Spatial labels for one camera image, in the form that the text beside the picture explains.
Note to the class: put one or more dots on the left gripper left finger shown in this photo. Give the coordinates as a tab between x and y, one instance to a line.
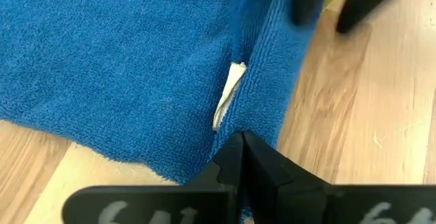
228	162

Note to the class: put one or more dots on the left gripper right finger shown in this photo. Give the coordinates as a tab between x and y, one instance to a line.
272	190

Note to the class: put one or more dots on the blue microfiber towel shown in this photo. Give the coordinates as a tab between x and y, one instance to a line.
119	64

